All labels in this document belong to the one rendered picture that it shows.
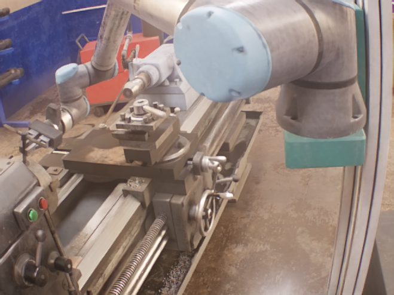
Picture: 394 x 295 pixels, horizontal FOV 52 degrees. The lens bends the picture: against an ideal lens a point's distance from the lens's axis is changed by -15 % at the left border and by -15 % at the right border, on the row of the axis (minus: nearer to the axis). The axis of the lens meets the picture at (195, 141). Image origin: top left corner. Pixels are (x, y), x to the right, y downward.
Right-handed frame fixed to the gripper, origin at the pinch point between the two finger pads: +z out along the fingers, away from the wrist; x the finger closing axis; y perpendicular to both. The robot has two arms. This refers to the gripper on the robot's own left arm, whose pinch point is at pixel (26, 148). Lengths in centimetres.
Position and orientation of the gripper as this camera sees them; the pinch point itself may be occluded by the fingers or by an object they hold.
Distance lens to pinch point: 148.6
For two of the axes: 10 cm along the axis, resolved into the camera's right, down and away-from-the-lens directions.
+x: -9.0, -3.7, 2.3
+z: -4.0, 4.6, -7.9
